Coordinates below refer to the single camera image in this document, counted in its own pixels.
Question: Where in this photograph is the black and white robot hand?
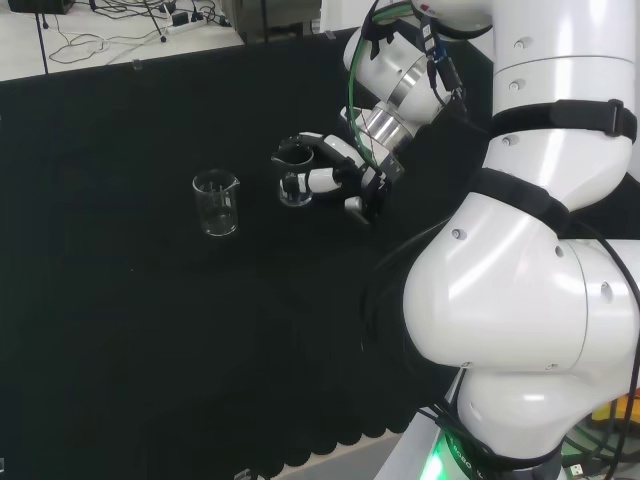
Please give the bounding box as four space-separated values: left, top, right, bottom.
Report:
272 130 406 226

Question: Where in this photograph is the clear glass beaker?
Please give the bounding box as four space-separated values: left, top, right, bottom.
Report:
271 147 316 208
191 169 242 237

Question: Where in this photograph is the white power strip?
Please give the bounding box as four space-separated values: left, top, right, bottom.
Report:
167 12 209 35

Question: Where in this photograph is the black bench cloth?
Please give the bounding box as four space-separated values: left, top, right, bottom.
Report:
0 25 501 480

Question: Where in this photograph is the black tripod leg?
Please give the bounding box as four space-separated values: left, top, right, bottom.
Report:
141 0 169 42

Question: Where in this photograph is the black box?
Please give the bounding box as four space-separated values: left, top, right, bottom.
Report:
7 0 76 15

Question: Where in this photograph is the yellow stop button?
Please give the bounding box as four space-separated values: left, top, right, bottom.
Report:
592 397 634 432

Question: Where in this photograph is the green cable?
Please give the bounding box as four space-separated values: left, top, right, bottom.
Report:
347 0 419 174

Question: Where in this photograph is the black connector cable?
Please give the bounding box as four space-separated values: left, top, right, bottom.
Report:
417 9 471 124

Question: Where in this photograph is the white floor cable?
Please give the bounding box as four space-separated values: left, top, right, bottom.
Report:
48 17 169 67

